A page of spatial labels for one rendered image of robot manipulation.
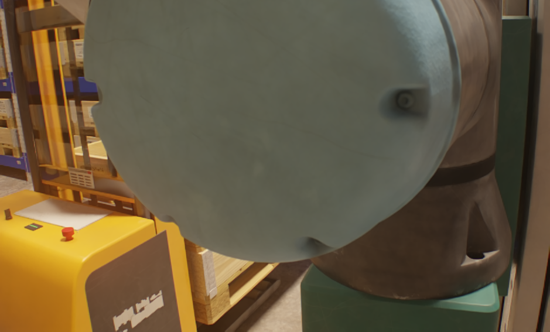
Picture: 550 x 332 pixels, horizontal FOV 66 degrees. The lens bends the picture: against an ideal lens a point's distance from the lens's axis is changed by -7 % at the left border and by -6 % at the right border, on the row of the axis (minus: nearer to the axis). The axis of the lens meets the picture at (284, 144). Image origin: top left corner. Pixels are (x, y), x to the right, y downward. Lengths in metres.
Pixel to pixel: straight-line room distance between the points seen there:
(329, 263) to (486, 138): 0.16
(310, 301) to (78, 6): 0.28
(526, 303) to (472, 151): 0.25
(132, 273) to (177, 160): 1.39
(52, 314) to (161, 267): 0.39
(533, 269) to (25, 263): 1.43
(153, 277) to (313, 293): 1.29
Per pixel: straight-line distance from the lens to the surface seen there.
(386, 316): 0.38
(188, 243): 1.85
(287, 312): 2.59
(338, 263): 0.38
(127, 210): 1.98
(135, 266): 1.57
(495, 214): 0.40
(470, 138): 0.36
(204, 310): 1.97
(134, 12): 0.19
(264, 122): 0.16
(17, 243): 1.69
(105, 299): 1.52
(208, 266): 1.88
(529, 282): 0.55
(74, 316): 1.46
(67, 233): 1.54
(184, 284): 1.87
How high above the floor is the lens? 1.49
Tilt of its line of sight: 14 degrees down
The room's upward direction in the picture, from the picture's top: 3 degrees counter-clockwise
